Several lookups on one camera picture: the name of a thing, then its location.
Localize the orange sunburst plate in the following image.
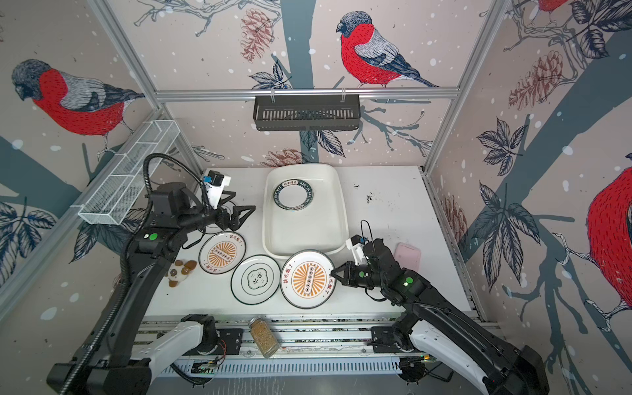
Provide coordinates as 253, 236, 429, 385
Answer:
280, 250, 337, 309
198, 231, 247, 275

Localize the white black-line plate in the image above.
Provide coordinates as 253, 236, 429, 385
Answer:
230, 254, 281, 305

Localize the large green rim plate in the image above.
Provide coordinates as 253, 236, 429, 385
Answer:
273, 179, 314, 212

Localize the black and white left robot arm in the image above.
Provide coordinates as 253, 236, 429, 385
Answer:
46, 182, 255, 394

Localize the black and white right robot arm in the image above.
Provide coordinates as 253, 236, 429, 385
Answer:
331, 235, 550, 394

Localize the white plastic bin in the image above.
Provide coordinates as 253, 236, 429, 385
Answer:
262, 164, 349, 258

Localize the brown white plush toy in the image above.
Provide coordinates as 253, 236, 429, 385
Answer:
165, 259, 198, 288

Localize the glass jar of grains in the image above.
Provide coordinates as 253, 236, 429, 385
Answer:
249, 318, 280, 359

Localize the small circuit board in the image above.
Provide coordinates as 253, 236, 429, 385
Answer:
190, 360, 218, 375

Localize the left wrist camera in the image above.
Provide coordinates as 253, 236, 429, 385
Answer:
203, 170, 231, 209

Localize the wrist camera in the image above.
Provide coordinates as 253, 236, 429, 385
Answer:
203, 170, 231, 209
346, 235, 367, 266

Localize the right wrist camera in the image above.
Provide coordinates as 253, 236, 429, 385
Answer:
346, 235, 367, 266

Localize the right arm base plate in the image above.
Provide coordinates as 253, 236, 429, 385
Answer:
368, 326, 409, 354

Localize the black hanging wire basket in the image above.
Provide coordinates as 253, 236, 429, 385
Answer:
253, 95, 360, 132

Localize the black right cable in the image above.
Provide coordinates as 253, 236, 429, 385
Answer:
394, 355, 455, 385

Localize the black corrugated cable conduit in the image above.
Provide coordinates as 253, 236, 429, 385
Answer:
58, 152, 213, 395

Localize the white mesh wall shelf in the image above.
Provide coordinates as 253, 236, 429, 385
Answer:
78, 119, 180, 225

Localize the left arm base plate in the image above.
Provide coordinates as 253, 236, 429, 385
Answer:
184, 328, 244, 356

